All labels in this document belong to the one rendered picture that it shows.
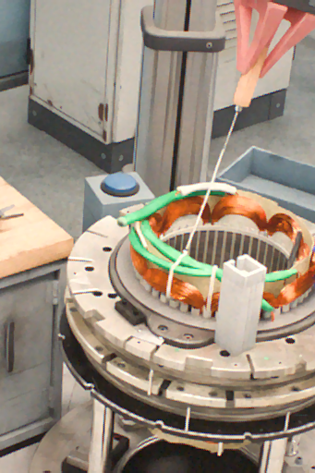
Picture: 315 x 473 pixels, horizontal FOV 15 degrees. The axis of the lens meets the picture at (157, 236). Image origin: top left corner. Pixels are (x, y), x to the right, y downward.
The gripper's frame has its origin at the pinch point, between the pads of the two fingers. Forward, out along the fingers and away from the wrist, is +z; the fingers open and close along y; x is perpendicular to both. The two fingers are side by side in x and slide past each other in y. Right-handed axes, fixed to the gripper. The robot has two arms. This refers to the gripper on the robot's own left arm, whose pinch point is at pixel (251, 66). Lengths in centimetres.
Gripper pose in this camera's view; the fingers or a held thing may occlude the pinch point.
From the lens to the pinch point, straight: 113.2
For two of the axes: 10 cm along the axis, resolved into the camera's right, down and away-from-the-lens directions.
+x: -4.4, -4.2, 7.9
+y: 8.3, 1.5, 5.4
